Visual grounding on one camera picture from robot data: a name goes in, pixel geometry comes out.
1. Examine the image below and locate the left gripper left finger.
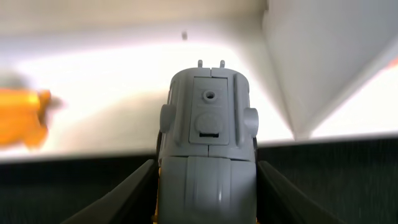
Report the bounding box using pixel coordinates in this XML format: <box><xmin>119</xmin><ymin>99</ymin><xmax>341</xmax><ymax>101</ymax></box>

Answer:
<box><xmin>60</xmin><ymin>159</ymin><xmax>160</xmax><ymax>224</ymax></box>

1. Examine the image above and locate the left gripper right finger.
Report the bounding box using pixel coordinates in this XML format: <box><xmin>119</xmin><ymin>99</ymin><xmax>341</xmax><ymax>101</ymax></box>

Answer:
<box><xmin>256</xmin><ymin>160</ymin><xmax>340</xmax><ymax>224</ymax></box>

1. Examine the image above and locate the grey and yellow toy truck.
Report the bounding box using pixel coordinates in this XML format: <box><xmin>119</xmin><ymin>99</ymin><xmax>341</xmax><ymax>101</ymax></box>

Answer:
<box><xmin>151</xmin><ymin>59</ymin><xmax>260</xmax><ymax>224</ymax></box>

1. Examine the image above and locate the yellow rubber duck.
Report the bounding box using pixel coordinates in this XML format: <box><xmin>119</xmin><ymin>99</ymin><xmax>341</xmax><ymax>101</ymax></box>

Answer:
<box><xmin>0</xmin><ymin>88</ymin><xmax>52</xmax><ymax>149</ymax></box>

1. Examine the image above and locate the white shelf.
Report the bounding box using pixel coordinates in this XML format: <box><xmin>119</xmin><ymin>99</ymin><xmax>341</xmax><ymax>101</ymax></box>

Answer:
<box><xmin>0</xmin><ymin>0</ymin><xmax>398</xmax><ymax>165</ymax></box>

